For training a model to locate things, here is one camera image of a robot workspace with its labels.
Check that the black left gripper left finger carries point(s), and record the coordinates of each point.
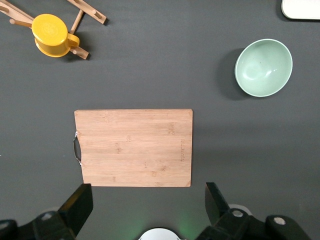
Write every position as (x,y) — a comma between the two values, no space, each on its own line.
(77,207)

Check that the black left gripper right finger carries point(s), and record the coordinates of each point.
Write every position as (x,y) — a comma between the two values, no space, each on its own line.
(215,202)

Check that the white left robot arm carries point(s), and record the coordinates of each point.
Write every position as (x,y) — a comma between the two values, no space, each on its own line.
(158,234)

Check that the wooden cutting board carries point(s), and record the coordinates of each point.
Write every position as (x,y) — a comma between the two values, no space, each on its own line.
(135,147)

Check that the light green bowl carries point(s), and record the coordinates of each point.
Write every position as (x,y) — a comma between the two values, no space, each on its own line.
(263,67)

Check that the yellow mug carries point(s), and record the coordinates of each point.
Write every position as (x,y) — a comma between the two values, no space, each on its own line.
(51,35)

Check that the wooden peg mug rack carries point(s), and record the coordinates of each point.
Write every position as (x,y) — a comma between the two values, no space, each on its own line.
(85,15)

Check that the cream bear print tray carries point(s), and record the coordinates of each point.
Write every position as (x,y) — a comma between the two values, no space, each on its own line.
(301,10)

